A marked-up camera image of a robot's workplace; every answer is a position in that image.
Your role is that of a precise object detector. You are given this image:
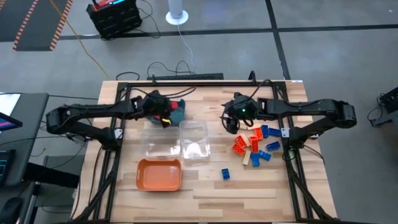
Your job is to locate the yellow cable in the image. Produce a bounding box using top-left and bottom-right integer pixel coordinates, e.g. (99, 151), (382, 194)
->
(49, 0), (111, 80)

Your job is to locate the black keyboard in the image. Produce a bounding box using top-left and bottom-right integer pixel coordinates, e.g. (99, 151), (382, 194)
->
(0, 149), (15, 187)

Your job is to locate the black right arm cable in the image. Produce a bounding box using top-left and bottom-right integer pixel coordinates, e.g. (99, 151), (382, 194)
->
(248, 78), (274, 96)

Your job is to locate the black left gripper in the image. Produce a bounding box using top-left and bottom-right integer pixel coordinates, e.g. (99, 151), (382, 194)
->
(137, 90), (173, 129)

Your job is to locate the computer monitor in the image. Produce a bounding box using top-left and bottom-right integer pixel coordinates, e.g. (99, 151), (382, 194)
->
(0, 111), (24, 132)

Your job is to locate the white cable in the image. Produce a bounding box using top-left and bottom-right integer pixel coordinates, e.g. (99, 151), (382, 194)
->
(177, 24), (195, 74)

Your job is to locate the black computer mouse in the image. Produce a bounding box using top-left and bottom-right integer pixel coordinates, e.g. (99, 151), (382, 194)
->
(0, 196), (24, 224)

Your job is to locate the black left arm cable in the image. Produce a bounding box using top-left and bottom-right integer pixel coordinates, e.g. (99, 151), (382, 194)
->
(123, 86), (197, 100)

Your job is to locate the orange plastic bin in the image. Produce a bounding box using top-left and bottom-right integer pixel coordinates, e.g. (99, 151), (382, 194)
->
(136, 158), (183, 192)

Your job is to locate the teal plastic bin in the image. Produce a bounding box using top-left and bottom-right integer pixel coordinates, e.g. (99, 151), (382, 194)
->
(146, 98), (187, 128)

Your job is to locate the black floor mat striped edge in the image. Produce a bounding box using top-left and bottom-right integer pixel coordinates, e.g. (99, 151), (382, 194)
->
(12, 0), (74, 52)
(0, 0), (35, 43)

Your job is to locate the black equipment with cables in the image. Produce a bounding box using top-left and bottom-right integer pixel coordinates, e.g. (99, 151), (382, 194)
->
(368, 86), (398, 128)

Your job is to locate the white round-base stand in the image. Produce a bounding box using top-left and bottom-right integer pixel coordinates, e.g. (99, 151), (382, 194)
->
(165, 0), (190, 26)

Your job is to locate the black crate with red device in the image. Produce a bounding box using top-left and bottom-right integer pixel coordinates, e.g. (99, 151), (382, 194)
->
(86, 0), (143, 40)

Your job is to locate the clear plastic bin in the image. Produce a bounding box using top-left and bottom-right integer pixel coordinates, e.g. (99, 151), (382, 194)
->
(179, 119), (211, 161)
(139, 126), (182, 160)

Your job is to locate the white paper sheet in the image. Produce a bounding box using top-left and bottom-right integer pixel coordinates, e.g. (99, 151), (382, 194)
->
(0, 93), (21, 116)

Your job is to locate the grey desk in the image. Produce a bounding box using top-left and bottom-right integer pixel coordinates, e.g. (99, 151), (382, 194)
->
(0, 92), (50, 187)

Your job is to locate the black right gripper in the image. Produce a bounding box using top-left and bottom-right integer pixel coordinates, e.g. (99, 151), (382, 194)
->
(224, 93), (261, 136)

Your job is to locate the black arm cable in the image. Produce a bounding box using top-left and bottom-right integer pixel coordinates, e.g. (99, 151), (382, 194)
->
(248, 78), (274, 96)
(123, 86), (197, 100)

